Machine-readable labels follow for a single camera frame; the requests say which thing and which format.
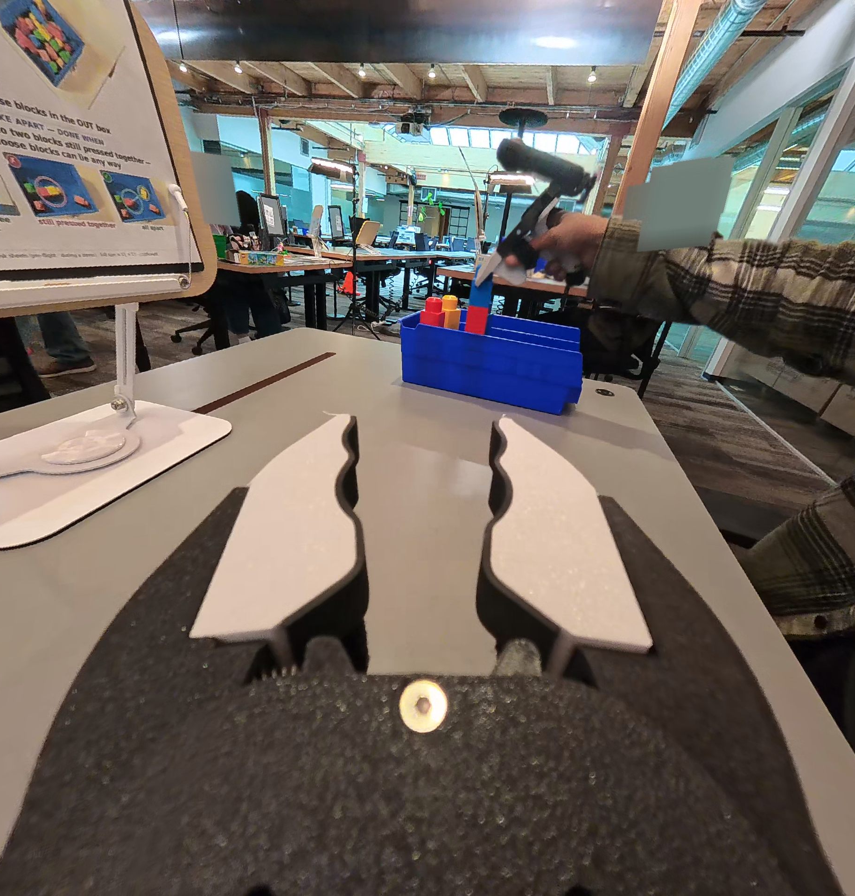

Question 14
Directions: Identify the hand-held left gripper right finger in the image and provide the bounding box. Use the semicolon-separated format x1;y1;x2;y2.
477;414;654;677

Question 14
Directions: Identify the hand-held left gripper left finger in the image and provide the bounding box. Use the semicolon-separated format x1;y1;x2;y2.
189;413;370;669

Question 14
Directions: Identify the blue plastic bin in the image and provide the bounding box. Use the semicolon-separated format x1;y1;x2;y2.
399;310;584;415

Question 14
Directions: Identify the person's right forearm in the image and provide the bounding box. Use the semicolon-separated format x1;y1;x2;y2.
587;218;855;393

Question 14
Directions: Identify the person's right hand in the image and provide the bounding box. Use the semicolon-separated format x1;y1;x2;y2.
505;211;609;273

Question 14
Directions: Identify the wooden desk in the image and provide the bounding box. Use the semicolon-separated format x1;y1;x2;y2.
435;262;589;316
217;253;351;330

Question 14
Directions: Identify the wooden pillar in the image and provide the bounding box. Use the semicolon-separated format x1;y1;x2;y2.
613;0;701;218

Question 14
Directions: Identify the black light stand tripod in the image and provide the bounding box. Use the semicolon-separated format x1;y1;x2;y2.
308;157;386;340

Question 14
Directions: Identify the white board stand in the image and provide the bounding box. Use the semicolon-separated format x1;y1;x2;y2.
0;183;232;550

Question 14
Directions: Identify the person's plaid shirt torso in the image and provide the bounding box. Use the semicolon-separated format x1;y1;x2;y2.
739;462;855;638

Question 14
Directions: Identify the wooden instruction board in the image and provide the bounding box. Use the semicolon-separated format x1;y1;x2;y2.
0;0;218;321

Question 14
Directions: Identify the silver ceiling duct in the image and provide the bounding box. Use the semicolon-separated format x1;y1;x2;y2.
662;0;775;130

